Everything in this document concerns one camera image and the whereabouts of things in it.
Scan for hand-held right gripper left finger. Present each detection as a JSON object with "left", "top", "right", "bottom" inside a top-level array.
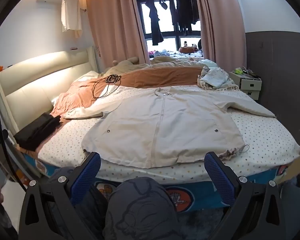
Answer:
[{"left": 19, "top": 152, "right": 102, "bottom": 240}]

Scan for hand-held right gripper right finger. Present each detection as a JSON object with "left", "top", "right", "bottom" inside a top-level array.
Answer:
[{"left": 204, "top": 151, "right": 287, "bottom": 240}]

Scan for beige zip jacket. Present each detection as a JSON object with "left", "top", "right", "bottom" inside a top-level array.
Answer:
[{"left": 62, "top": 86, "right": 277, "bottom": 169}]

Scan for black folded clothes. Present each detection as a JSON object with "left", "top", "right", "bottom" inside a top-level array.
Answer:
[{"left": 14, "top": 113, "right": 63, "bottom": 152}]

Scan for dark hanging clothes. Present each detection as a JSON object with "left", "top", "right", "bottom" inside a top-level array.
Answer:
[{"left": 169, "top": 0, "right": 200, "bottom": 33}]

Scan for blue printed fitted sheet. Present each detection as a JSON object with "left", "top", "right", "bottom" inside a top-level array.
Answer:
[{"left": 20, "top": 150, "right": 300, "bottom": 213}]

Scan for grey shaggy rug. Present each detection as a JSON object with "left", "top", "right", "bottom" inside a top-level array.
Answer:
[{"left": 175, "top": 205, "right": 228, "bottom": 240}]

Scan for white floral bed sheet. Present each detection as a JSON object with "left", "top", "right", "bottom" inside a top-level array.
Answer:
[{"left": 37, "top": 85, "right": 300, "bottom": 184}]

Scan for person's grey patterned pants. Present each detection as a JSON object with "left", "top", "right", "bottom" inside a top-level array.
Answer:
[{"left": 44, "top": 166, "right": 182, "bottom": 240}]

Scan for cream padded headboard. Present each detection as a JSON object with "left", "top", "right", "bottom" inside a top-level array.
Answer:
[{"left": 0, "top": 46, "right": 99, "bottom": 137}]

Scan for fringed beige throw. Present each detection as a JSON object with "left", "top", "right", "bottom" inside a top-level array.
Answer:
[{"left": 197, "top": 66, "right": 240, "bottom": 92}]

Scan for white nightstand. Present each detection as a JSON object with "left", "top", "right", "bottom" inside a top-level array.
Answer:
[{"left": 229, "top": 71, "right": 262, "bottom": 100}]

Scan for white dotted cloth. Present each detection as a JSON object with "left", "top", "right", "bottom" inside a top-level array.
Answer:
[{"left": 200, "top": 69, "right": 229, "bottom": 88}]

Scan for orange blanket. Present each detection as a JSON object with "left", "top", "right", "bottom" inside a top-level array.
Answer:
[{"left": 51, "top": 67, "right": 205, "bottom": 118}]

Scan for beige plush toy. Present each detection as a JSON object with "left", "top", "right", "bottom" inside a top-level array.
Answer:
[{"left": 112, "top": 56, "right": 140, "bottom": 68}]

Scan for beige duvet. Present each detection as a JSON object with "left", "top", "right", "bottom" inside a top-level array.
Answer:
[{"left": 104, "top": 56, "right": 218, "bottom": 77}]

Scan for colourful toys pile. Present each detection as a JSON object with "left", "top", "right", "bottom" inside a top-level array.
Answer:
[{"left": 149, "top": 50, "right": 170, "bottom": 57}]

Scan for window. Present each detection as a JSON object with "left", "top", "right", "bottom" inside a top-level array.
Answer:
[{"left": 136, "top": 0, "right": 203, "bottom": 53}]

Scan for white hanging garment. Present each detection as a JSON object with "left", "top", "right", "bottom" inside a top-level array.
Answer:
[{"left": 61, "top": 0, "right": 83, "bottom": 38}]

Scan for pink curtain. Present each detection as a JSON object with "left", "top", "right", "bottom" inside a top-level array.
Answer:
[
  {"left": 191, "top": 0, "right": 247, "bottom": 68},
  {"left": 85, "top": 0, "right": 150, "bottom": 73}
]

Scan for long black hanging garment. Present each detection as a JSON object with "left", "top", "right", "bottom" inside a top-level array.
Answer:
[{"left": 147, "top": 0, "right": 164, "bottom": 46}]

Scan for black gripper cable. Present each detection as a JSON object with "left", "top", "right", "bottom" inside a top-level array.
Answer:
[{"left": 0, "top": 104, "right": 32, "bottom": 193}]

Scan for black charger cable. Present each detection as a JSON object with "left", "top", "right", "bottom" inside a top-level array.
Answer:
[{"left": 92, "top": 74, "right": 122, "bottom": 99}]

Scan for cable clutter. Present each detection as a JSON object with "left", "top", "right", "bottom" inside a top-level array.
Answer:
[{"left": 241, "top": 66, "right": 262, "bottom": 80}]

